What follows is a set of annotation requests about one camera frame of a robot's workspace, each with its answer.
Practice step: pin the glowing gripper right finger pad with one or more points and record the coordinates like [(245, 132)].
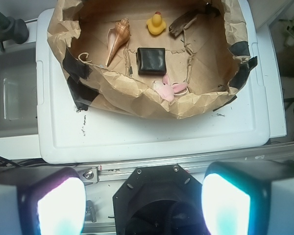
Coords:
[(249, 198)]

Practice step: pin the glowing gripper left finger pad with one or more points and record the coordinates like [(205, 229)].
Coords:
[(41, 201)]

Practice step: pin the yellow rubber duck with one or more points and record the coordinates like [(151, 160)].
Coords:
[(156, 25)]

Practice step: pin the white plastic cooler lid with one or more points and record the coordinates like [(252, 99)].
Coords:
[(67, 135)]

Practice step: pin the pink plush bunny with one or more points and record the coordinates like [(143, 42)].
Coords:
[(168, 90)]

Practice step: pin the crumpled brown paper bag tray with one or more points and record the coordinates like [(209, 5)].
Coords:
[(211, 55)]

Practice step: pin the black square box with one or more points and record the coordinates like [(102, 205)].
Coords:
[(151, 61)]

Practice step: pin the brown driftwood piece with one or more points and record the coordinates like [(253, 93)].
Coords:
[(177, 26)]

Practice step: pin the orange spiral conch shell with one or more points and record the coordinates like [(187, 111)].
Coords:
[(117, 37)]

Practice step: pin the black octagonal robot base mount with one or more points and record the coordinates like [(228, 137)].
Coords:
[(159, 200)]

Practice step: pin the aluminium extrusion rail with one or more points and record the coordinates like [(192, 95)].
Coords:
[(193, 164)]

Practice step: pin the dark grey knob handle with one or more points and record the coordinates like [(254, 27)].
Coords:
[(12, 29)]

